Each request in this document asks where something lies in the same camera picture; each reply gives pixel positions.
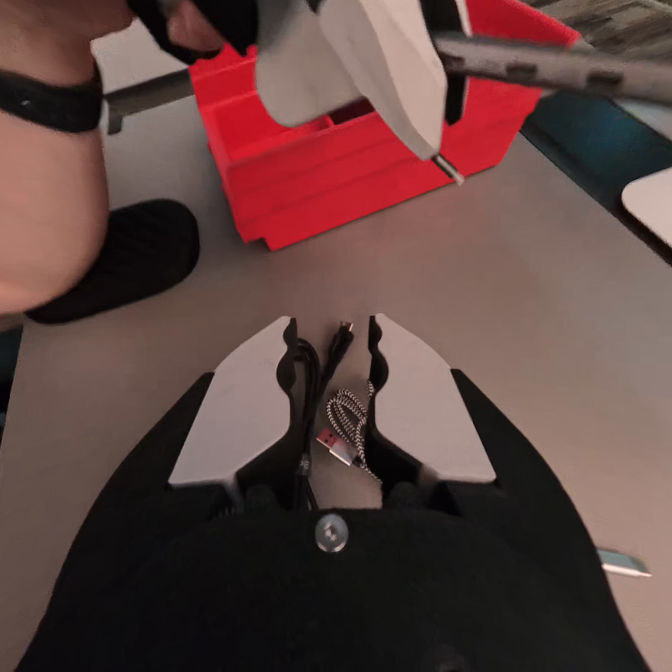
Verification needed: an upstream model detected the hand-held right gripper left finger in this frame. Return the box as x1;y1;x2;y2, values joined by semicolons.
167;315;303;506

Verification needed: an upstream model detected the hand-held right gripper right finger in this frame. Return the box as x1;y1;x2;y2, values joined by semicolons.
364;313;497;501

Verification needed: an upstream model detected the black white braided usb cable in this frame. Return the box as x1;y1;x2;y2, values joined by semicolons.
316;379;653;579

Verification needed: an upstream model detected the black usb cable bundle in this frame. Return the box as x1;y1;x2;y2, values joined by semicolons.
291;317;356;512

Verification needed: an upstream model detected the person's left forearm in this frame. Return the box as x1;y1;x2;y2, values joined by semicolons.
0;113;112;316

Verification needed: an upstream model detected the person's left hand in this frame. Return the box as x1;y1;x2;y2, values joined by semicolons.
0;0;224;72

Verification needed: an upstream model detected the red plastic bin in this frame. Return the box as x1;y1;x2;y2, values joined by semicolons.
188;0;582;253

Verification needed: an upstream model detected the black wrist rest pad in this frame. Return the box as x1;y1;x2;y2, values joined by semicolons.
23;198;201;324

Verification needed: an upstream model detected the dark desk mat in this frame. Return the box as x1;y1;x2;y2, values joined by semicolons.
521;89;672;263

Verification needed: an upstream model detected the black wristband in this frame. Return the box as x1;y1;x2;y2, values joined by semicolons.
0;67;104;133

